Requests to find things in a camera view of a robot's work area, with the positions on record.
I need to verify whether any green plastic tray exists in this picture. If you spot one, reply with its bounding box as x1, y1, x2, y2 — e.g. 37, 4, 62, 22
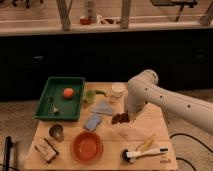
34, 77, 85, 121

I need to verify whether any white black dish brush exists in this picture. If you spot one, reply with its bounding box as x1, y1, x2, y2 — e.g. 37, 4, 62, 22
121, 148, 168, 163

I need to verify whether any small metal utensil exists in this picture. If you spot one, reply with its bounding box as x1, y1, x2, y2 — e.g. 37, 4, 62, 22
49, 97, 59, 115

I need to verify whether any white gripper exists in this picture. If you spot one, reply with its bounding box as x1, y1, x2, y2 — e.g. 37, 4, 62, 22
124, 96, 145, 122

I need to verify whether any grey metal cup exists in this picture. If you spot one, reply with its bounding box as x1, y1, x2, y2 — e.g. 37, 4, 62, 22
49, 124, 64, 142

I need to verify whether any red background object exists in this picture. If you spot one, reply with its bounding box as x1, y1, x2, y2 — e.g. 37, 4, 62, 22
79, 17, 92, 25

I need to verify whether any dark purple grape bunch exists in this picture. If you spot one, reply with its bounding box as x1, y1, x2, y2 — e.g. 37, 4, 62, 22
111, 113, 130, 124

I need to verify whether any white cup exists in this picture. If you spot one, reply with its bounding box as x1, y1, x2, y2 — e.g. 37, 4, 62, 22
111, 82, 125, 98

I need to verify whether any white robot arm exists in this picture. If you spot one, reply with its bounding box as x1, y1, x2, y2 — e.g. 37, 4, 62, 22
124, 69, 213, 135

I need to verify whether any red orange bowl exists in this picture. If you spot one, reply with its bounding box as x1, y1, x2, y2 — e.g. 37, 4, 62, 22
70, 131, 103, 164

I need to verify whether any black stand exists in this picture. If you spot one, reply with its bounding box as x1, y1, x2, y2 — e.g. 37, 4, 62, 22
2, 136, 13, 171

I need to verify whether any orange fruit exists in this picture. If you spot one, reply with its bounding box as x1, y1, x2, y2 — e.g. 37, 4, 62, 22
63, 88, 74, 99

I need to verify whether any green cup with handle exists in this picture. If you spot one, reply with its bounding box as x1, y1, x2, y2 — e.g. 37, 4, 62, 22
83, 89, 107, 104

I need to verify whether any blue sponge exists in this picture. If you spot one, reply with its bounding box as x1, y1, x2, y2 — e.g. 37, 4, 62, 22
84, 113, 102, 131

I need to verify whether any black cable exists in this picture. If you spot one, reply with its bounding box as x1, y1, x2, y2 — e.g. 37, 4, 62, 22
169, 132, 213, 171

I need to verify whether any small cardboard box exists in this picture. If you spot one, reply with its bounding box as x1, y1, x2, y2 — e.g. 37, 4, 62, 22
34, 138, 59, 163

